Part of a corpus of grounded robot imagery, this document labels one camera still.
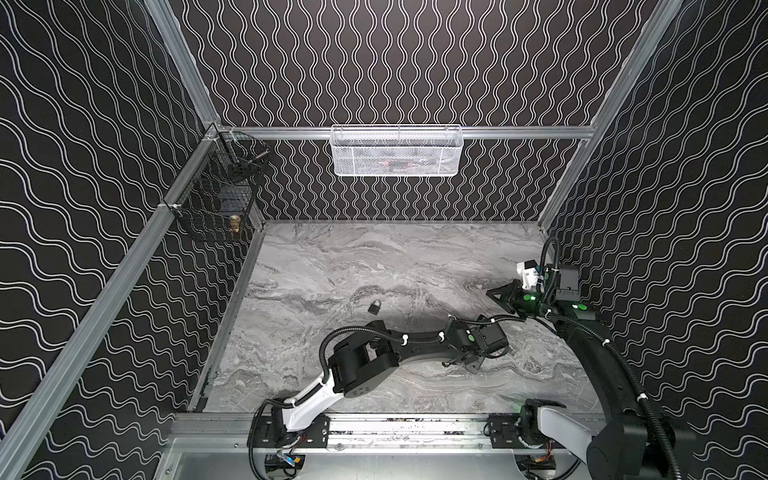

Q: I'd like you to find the brass bell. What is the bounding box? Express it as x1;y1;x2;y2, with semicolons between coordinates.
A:
229;215;242;234

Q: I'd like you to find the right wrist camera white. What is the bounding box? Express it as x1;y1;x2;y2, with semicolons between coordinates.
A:
516;260;541;292

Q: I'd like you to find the white mesh basket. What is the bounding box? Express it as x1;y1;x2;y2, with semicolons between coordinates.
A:
329;124;464;177

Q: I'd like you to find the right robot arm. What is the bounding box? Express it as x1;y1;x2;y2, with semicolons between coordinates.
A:
486;236;695;479

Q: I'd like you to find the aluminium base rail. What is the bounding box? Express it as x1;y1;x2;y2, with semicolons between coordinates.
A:
167;413;567;455

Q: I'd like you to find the black wire basket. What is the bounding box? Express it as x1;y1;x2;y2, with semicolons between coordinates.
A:
171;131;271;244

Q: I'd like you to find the black padlock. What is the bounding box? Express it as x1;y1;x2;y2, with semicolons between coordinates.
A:
368;300;381;315

